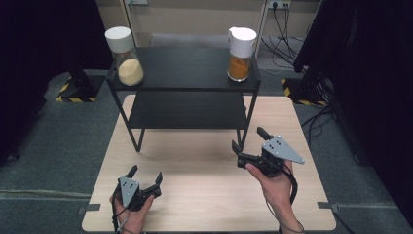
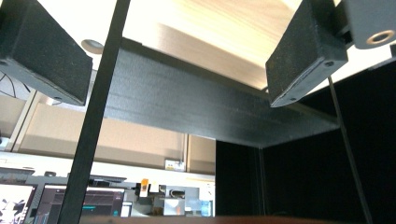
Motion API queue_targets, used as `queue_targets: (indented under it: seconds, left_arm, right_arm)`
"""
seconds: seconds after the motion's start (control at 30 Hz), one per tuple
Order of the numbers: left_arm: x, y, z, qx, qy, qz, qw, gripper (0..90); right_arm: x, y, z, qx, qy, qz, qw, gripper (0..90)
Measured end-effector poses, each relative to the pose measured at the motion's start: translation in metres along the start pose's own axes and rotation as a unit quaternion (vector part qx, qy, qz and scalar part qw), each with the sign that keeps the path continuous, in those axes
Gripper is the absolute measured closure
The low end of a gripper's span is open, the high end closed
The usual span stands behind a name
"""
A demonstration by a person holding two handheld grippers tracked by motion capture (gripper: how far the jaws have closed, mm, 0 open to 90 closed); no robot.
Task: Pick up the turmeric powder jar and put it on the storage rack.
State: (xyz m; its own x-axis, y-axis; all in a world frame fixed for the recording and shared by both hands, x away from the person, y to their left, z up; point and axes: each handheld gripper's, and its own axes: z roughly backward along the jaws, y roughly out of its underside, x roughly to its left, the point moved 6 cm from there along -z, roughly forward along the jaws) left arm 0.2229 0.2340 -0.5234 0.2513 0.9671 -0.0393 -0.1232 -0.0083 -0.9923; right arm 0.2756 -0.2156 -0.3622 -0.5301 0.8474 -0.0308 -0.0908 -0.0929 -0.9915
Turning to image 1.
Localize dark curtain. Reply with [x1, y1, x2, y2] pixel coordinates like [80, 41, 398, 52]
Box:
[0, 0, 115, 168]
[292, 0, 413, 228]

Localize grey tape strip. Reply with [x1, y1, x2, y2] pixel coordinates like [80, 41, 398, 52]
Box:
[77, 203, 102, 215]
[317, 201, 340, 215]

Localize person's left hand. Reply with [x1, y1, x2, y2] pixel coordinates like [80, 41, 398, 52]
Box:
[109, 194, 156, 234]

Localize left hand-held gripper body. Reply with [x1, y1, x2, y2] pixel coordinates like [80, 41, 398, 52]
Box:
[114, 175, 163, 213]

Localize black cables at wall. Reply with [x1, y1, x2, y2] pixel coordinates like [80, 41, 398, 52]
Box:
[260, 2, 309, 72]

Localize right hand-held gripper cable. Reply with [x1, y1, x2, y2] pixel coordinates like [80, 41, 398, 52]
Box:
[265, 162, 306, 234]

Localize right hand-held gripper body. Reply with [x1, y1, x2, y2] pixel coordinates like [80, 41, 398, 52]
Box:
[236, 135, 306, 178]

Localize white frame post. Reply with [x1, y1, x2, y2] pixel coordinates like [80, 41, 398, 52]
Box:
[119, 0, 140, 47]
[253, 0, 271, 59]

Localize white wall socket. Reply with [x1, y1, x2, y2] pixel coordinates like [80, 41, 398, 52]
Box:
[267, 0, 292, 10]

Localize black two-tier shelf rack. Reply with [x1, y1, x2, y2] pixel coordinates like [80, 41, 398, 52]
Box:
[105, 38, 262, 153]

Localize black stand with striped base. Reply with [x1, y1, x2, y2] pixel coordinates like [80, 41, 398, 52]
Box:
[55, 64, 107, 103]
[281, 72, 329, 107]

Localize spouted glass jar orange powder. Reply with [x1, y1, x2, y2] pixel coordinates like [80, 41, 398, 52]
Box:
[226, 25, 258, 83]

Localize glass jar with pale powder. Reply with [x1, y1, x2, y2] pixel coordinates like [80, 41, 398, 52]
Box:
[103, 25, 145, 88]

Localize black cables on floor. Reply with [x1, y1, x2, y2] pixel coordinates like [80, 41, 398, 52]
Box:
[300, 102, 336, 145]

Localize person's right hand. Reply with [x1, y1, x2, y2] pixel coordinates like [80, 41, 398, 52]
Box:
[244, 159, 295, 213]

